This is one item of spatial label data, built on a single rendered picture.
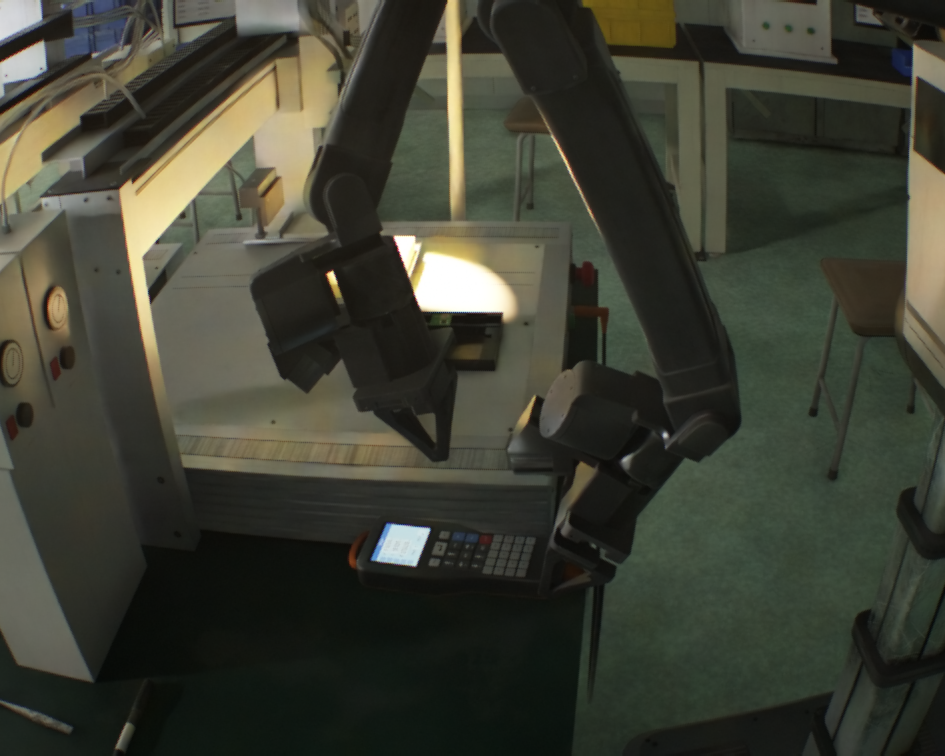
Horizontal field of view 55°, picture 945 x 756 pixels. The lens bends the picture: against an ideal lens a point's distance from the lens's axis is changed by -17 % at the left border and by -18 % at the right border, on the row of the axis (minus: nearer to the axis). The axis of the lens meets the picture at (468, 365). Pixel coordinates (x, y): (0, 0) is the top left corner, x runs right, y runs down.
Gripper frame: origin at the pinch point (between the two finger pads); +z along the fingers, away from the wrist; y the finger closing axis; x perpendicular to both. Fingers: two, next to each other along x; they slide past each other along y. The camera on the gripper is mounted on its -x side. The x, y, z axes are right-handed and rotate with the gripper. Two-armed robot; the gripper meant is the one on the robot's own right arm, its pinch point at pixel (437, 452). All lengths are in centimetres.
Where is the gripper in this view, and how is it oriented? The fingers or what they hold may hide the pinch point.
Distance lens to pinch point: 95.0
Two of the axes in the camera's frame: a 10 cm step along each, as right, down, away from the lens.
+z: 3.0, 8.5, 4.3
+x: 9.3, -1.6, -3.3
